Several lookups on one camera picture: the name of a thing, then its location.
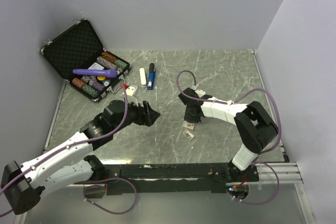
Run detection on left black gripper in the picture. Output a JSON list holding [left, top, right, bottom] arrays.
[[112, 98, 160, 133]]

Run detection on staple box with red label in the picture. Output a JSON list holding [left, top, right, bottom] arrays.
[[183, 121, 195, 130]]

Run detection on small white staple box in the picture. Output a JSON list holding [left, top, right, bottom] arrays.
[[183, 129, 195, 141]]

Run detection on white stapler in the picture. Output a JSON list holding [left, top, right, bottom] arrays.
[[139, 68, 147, 88]]

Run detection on blue stapler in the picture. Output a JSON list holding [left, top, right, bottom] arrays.
[[147, 63, 156, 90]]

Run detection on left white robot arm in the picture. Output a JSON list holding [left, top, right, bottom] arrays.
[[1, 100, 160, 217]]

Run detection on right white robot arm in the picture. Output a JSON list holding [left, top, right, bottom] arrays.
[[178, 88, 279, 181]]

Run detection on black poker chip case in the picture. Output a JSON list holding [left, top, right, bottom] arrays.
[[40, 18, 131, 102]]

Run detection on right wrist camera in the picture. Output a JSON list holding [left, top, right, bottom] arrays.
[[195, 89, 206, 98]]

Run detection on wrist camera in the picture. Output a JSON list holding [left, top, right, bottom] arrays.
[[195, 89, 206, 98], [123, 83, 139, 105]]

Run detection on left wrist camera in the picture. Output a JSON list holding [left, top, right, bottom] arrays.
[[123, 83, 139, 105]]

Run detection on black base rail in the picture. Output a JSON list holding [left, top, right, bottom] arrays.
[[80, 163, 259, 193]]

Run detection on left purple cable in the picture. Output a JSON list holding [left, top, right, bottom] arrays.
[[0, 82, 139, 216]]

